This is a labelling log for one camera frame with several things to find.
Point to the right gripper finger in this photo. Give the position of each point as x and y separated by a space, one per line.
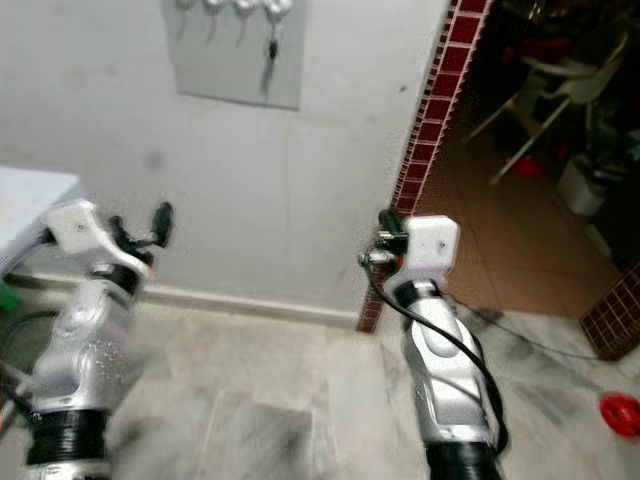
389 222

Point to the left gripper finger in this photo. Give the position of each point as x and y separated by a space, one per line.
163 222

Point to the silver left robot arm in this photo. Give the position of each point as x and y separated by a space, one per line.
80 360

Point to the long red brick tile border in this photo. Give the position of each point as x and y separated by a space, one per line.
430 150

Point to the white folding table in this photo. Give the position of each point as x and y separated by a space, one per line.
35 210

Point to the green plastic object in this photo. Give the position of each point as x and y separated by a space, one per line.
10 298

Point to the small red object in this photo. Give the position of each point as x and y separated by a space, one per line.
528 167

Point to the white plastic bucket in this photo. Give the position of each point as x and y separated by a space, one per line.
582 190

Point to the white plastic chair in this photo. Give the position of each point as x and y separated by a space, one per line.
575 85

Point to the round red floor object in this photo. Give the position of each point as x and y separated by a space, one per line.
620 415

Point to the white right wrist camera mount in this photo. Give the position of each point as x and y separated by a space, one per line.
432 245

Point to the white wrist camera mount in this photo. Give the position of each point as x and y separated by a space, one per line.
85 228
432 245

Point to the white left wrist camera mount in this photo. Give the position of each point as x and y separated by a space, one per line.
85 228

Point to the grey wall board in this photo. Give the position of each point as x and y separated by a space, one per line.
220 70

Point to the short red brick tile wall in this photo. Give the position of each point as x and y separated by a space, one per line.
615 320

